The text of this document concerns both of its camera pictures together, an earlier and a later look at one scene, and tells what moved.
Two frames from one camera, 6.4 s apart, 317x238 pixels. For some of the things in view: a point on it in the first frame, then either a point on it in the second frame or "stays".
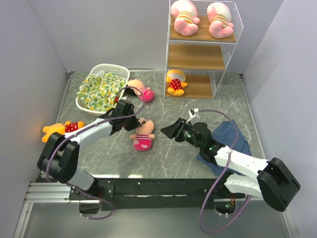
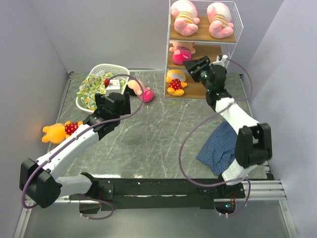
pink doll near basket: x=148 y=93 stays
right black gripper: x=171 y=131 to x=191 y=66
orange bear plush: x=176 y=78 stays
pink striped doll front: x=143 y=137 to x=183 y=51
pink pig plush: x=219 y=15 stays
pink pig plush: x=185 y=15 stays
